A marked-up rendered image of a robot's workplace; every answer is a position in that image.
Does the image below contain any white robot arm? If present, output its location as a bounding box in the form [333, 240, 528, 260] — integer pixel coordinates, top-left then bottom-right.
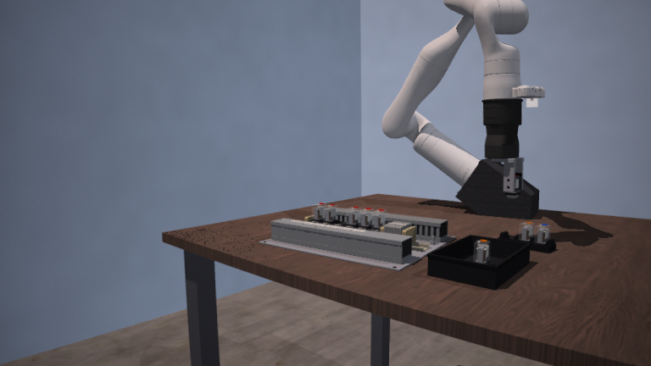
[381, 0, 529, 186]

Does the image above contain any black relay socket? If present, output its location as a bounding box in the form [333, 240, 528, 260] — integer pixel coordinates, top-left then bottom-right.
[309, 220, 371, 230]

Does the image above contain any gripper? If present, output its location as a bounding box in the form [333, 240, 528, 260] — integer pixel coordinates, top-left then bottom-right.
[482, 73, 545, 192]

